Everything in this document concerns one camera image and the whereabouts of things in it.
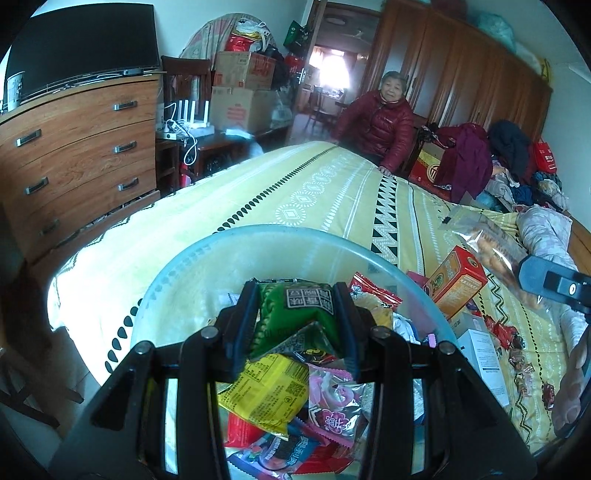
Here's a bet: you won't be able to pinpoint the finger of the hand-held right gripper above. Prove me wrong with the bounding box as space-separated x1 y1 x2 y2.
517 256 591 315

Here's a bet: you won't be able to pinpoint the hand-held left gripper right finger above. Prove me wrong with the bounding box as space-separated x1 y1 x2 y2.
333 281 539 480

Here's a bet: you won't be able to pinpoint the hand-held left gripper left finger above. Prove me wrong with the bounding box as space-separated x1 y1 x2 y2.
48 279 260 480

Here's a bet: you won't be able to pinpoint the clear bag of cookies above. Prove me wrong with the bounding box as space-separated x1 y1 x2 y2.
438 205 555 315

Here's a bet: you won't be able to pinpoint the green black label snack packet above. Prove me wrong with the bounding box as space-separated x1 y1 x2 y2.
252 281 345 361

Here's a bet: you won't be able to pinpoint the clear plastic basin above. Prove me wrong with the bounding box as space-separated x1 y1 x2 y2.
130 224 467 480

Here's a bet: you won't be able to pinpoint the pile of assorted snack packets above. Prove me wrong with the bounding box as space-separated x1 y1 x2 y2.
217 272 430 480

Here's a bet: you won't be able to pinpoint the person's right hand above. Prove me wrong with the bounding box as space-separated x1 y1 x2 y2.
551 323 591 439

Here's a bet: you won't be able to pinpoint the pale pink quilt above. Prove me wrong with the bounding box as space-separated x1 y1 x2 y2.
515 205 591 356

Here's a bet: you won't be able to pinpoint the wooden bed headboard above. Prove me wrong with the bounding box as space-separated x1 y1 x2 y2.
566 217 591 278

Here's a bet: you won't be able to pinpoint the scattered small wrapped candies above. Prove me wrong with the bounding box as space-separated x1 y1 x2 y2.
485 314 557 411

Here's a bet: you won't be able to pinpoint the orange cardboard box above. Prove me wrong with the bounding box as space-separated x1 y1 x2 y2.
422 246 489 320

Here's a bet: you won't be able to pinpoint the small white box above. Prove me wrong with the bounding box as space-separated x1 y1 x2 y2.
450 311 485 337

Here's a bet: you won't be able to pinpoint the red shopping bag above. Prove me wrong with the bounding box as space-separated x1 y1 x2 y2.
533 138 559 174

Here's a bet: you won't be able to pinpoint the dark jacket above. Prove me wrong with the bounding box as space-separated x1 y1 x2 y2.
489 120 536 178

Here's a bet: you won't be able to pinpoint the purple garment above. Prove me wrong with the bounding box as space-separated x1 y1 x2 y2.
431 122 494 199

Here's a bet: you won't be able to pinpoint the red gift box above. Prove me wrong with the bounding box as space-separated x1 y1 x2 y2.
409 138 455 201

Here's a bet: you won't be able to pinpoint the small wooden table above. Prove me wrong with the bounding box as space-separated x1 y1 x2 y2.
154 131 259 185

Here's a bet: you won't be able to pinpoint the white router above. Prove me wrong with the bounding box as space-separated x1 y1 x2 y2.
164 99 215 137

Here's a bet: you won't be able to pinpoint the white power strip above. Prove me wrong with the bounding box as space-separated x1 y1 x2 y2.
154 120 190 140

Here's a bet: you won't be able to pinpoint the dark wooden stool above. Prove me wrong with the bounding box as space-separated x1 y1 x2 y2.
0 277 86 430

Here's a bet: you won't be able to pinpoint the brown wooden wardrobe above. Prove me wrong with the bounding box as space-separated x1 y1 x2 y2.
365 0 554 144

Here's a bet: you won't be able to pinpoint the large printed cardboard box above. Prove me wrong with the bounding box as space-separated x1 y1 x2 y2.
210 87 282 132

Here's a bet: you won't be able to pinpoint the wooden chair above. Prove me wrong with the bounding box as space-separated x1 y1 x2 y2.
307 88 338 127
161 55 212 123

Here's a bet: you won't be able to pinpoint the wooden dresser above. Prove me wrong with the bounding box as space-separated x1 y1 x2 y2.
0 74 162 264

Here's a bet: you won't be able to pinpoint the teal plastic bag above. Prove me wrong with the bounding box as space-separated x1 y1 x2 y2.
475 11 515 51

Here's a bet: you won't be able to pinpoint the small printed cardboard box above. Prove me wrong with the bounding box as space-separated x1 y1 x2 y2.
213 51 277 90

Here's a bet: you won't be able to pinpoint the red plastic bag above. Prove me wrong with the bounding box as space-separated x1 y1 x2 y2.
228 34 259 54

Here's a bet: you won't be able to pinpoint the patterned round board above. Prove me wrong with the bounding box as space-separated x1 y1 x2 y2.
180 14 278 61

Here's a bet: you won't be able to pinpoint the green shopping bag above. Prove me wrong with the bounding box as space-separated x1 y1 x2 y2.
283 21 311 51

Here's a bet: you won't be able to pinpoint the white plastic bag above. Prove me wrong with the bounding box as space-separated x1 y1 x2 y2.
235 18 269 38

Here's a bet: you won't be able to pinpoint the black flat television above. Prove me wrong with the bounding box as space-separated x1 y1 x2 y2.
2 4 161 100

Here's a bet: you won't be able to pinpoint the grey printed cup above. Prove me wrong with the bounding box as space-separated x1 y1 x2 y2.
4 70 26 112

